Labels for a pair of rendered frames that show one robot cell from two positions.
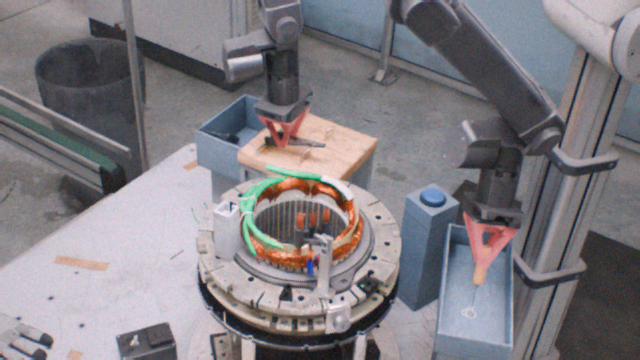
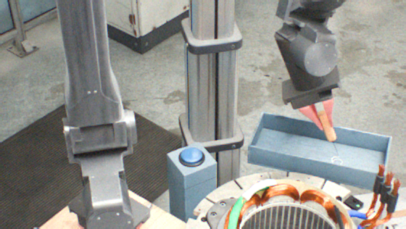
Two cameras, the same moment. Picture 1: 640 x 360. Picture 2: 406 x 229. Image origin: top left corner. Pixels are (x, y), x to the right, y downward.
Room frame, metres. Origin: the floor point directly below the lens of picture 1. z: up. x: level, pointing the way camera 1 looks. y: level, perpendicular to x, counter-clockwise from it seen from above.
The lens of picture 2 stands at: (0.89, 0.66, 1.85)
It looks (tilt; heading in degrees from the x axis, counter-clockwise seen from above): 39 degrees down; 279
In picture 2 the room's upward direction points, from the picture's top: straight up
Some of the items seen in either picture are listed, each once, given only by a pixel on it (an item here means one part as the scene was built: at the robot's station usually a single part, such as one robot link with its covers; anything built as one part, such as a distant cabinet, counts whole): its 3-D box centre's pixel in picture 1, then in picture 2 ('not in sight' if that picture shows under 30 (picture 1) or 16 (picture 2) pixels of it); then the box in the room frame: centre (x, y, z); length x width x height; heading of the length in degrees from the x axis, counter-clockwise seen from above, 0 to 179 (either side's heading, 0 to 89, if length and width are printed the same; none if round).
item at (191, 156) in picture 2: (433, 196); (191, 155); (1.06, -0.21, 1.04); 0.04 x 0.04 x 0.01
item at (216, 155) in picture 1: (243, 176); not in sight; (1.23, 0.16, 0.92); 0.17 x 0.11 x 0.28; 152
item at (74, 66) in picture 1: (96, 103); not in sight; (2.30, 0.85, 0.39); 0.39 x 0.39 x 0.35
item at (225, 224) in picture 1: (227, 232); not in sight; (0.81, 0.13, 1.14); 0.03 x 0.03 x 0.09; 65
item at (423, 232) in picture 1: (423, 249); (192, 204); (1.06, -0.21, 0.91); 0.07 x 0.07 x 0.25; 39
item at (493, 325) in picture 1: (462, 339); (312, 194); (0.82, -0.25, 0.92); 0.25 x 0.11 x 0.28; 171
